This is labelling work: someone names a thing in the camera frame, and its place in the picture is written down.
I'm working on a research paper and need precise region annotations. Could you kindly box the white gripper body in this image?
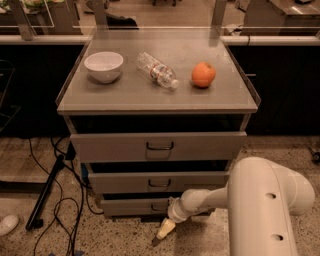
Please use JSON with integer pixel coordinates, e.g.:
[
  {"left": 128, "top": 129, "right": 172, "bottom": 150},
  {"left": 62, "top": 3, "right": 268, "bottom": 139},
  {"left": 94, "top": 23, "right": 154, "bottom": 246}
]
[{"left": 167, "top": 197, "right": 190, "bottom": 223}]

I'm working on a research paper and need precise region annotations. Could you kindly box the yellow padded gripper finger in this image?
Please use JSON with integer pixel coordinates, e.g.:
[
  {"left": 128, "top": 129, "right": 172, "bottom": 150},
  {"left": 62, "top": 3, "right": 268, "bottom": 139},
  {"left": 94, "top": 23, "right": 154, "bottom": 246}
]
[{"left": 152, "top": 218, "right": 176, "bottom": 246}]

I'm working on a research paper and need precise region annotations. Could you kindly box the grey bottom drawer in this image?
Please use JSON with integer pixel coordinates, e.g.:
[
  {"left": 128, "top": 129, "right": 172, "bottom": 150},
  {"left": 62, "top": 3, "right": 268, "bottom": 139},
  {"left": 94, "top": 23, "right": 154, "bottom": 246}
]
[{"left": 100, "top": 192, "right": 182, "bottom": 218}]

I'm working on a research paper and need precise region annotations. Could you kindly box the grey drawer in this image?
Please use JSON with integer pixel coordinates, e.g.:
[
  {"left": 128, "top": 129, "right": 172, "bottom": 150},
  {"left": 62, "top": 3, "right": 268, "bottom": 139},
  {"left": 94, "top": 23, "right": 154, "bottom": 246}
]
[
  {"left": 65, "top": 114, "right": 246, "bottom": 163},
  {"left": 87, "top": 160, "right": 229, "bottom": 194},
  {"left": 100, "top": 192, "right": 182, "bottom": 218}
]

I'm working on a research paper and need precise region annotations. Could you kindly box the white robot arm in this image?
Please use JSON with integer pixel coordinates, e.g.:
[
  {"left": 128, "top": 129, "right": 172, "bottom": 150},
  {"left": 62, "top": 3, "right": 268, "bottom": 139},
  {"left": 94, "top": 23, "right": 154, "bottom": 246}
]
[{"left": 153, "top": 157, "right": 315, "bottom": 256}]

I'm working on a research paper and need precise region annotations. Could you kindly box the grey middle drawer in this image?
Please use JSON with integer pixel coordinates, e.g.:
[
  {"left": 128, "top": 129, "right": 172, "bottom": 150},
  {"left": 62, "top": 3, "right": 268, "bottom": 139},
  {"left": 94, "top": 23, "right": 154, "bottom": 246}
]
[{"left": 87, "top": 160, "right": 229, "bottom": 194}]

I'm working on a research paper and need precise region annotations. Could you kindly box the grey drawer cabinet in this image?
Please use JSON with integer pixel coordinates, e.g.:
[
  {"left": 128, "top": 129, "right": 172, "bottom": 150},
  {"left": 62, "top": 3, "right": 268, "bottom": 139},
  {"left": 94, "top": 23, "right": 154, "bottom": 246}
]
[{"left": 55, "top": 27, "right": 261, "bottom": 223}]

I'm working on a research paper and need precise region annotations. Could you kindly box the grey top drawer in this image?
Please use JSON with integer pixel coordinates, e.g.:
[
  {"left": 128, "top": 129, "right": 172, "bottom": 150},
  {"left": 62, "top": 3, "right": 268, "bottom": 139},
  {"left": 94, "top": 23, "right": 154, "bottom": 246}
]
[{"left": 65, "top": 114, "right": 246, "bottom": 163}]

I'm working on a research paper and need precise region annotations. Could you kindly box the black floor stand bar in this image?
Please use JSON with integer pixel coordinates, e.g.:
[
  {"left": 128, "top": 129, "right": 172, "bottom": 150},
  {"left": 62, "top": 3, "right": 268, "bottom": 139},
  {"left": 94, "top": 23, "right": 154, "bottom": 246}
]
[{"left": 25, "top": 155, "right": 64, "bottom": 231}]

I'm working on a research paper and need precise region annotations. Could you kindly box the clear plastic water bottle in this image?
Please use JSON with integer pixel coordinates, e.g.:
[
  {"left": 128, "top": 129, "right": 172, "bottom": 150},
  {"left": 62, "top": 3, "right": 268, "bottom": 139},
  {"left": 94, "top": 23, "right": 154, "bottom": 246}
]
[{"left": 136, "top": 52, "right": 179, "bottom": 91}]

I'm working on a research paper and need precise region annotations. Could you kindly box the orange fruit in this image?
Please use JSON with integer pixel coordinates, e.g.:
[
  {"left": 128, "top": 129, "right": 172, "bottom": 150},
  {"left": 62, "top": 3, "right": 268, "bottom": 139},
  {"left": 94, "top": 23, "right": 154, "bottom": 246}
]
[{"left": 191, "top": 62, "right": 216, "bottom": 88}]

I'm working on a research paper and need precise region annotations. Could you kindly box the black caster wheel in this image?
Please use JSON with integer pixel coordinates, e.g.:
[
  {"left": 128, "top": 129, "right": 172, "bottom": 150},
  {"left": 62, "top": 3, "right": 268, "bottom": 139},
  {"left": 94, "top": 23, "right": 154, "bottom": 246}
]
[{"left": 308, "top": 148, "right": 320, "bottom": 164}]

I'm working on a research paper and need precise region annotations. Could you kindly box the white shoe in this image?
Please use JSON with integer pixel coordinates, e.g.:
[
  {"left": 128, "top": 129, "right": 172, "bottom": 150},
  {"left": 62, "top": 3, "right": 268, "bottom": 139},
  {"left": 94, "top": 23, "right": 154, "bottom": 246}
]
[{"left": 0, "top": 215, "right": 19, "bottom": 236}]

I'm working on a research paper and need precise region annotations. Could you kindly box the white ceramic bowl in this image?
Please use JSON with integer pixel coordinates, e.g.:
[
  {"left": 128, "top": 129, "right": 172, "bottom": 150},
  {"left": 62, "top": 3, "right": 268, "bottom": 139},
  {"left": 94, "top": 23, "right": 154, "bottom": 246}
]
[{"left": 84, "top": 51, "right": 124, "bottom": 83}]

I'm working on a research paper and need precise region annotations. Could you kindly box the black floor cable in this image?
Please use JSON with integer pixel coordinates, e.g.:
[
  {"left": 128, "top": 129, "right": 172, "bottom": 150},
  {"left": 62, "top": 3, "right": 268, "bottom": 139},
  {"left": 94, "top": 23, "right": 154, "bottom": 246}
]
[{"left": 28, "top": 136, "right": 104, "bottom": 256}]

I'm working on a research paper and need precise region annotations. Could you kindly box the white horizontal rail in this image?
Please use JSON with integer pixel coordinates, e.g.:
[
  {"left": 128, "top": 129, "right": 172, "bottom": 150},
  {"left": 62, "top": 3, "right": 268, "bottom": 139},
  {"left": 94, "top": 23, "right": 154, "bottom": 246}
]
[{"left": 0, "top": 34, "right": 320, "bottom": 47}]

